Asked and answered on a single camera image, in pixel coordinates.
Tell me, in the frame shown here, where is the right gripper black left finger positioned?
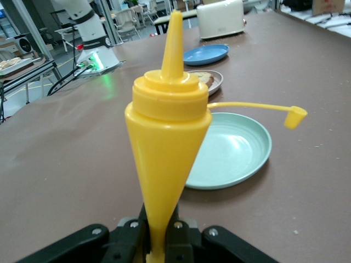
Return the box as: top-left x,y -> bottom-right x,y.
103,204 -> 151,263

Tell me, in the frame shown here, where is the aluminium frame side table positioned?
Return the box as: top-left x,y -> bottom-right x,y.
0,60 -> 64,123

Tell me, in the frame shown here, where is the yellow squeeze bottle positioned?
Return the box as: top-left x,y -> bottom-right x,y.
123,9 -> 308,263

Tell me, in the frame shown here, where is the beige round plate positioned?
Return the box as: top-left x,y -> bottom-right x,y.
186,69 -> 224,96

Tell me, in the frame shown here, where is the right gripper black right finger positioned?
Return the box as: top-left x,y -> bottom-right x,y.
164,205 -> 202,263

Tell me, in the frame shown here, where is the mint green round plate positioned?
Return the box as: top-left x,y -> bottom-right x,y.
185,112 -> 273,190

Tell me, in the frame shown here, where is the light crust bread slice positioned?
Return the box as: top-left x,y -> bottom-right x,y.
191,71 -> 215,88

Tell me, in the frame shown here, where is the black base power cable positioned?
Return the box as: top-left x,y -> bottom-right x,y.
47,62 -> 84,97

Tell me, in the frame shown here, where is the white box fan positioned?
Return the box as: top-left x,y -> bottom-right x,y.
13,34 -> 35,59

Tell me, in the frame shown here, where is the brown cardboard box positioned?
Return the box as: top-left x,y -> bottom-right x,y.
312,0 -> 351,18

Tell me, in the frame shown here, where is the white chair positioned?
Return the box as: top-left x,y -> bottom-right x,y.
114,7 -> 141,42

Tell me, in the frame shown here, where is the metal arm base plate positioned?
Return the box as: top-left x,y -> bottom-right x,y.
73,59 -> 127,79

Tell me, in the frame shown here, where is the blue round plate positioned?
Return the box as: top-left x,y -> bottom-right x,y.
183,44 -> 230,66

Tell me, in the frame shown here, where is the white tray with bread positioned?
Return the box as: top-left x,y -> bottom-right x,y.
0,56 -> 34,75

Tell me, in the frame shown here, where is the white two-slot toaster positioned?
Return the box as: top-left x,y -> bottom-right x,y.
196,0 -> 247,41

